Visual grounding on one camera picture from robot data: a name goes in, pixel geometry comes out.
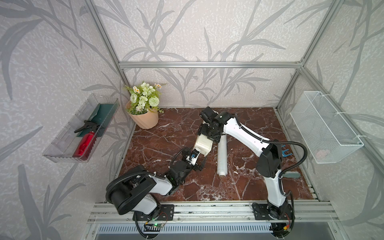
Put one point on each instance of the green circuit board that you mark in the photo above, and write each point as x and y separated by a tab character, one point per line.
154	226

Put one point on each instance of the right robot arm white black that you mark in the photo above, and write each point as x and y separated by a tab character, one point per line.
269	152

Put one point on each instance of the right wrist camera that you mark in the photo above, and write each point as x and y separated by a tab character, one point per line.
208	115

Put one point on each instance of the cream plastic wrap dispenser base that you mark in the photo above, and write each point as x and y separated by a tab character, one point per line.
203	145

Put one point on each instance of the clear plastic wrap roll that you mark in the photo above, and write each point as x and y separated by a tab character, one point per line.
222	158

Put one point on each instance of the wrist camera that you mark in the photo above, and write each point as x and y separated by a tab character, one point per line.
193	157
208	115

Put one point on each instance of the pink object in basket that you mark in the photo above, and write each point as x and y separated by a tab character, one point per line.
322	154

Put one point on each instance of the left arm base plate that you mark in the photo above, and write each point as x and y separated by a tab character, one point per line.
161	213

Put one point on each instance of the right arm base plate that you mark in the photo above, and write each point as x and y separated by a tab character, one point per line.
270	212

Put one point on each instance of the green cloth in tray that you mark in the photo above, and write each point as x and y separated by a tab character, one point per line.
102	115

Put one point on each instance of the red spray bottle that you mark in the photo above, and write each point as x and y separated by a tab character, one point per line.
85	146

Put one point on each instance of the blue plastic clip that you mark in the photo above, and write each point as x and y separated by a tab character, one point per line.
286	152

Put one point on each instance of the potted white flower plant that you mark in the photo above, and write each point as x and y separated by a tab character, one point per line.
143	106

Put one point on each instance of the clear plastic wall tray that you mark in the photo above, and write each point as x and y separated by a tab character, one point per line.
79	138

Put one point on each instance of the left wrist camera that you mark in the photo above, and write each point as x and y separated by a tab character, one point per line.
193	157

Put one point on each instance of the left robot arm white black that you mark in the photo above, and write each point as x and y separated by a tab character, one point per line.
133	191

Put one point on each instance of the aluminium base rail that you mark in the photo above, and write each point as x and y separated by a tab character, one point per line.
218	212

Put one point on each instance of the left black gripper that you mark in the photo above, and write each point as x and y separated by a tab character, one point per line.
197	168

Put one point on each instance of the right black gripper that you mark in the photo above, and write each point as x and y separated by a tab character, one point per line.
201	129

